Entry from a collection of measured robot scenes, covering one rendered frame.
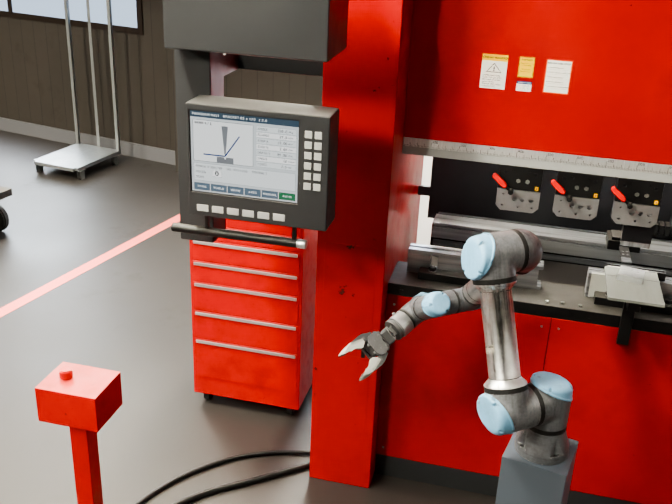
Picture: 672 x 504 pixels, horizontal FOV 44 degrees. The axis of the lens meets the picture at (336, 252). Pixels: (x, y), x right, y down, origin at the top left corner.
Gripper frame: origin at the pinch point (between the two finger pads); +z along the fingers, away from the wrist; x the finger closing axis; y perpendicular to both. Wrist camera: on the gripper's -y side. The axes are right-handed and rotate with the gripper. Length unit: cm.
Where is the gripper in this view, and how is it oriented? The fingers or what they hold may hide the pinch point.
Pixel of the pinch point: (351, 366)
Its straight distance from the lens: 251.7
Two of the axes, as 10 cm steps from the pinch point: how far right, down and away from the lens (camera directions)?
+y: -2.5, 3.6, 9.0
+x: -6.5, -7.5, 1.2
